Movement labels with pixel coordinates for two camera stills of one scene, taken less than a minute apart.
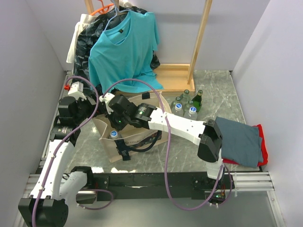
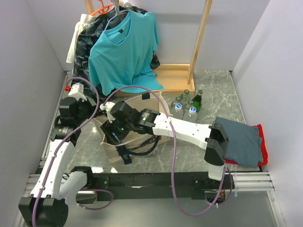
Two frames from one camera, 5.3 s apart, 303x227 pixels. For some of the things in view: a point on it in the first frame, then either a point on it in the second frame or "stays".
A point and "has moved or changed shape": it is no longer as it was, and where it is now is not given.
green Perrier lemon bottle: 197,100 stays
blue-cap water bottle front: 191,114 stays
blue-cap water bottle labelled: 114,135 has moved or changed shape
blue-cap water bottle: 178,110 stays
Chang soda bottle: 186,97 stays
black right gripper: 110,115 -> 108,127
